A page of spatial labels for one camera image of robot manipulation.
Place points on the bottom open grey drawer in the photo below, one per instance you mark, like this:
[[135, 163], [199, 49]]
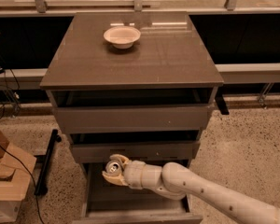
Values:
[[109, 204]]

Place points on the grey drawer cabinet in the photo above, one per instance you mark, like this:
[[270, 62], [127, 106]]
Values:
[[168, 66]]

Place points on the top grey drawer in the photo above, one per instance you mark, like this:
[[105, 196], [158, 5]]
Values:
[[74, 120]]

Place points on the cardboard box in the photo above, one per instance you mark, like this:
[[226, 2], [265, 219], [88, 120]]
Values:
[[16, 166]]

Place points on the white bowl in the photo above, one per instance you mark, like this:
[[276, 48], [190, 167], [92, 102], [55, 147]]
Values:
[[122, 37]]

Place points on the middle grey drawer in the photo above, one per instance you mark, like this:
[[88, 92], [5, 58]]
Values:
[[145, 151]]

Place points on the silver 7up can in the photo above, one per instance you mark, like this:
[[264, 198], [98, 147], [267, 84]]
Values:
[[114, 168]]

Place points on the black bracket right of cabinet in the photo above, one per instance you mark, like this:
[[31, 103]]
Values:
[[221, 104]]

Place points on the black metal stand leg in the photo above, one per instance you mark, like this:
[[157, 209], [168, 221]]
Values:
[[44, 160]]

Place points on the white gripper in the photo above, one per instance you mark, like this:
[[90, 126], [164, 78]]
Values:
[[134, 174]]

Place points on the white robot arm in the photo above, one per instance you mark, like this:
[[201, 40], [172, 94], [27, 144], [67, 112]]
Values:
[[174, 181]]

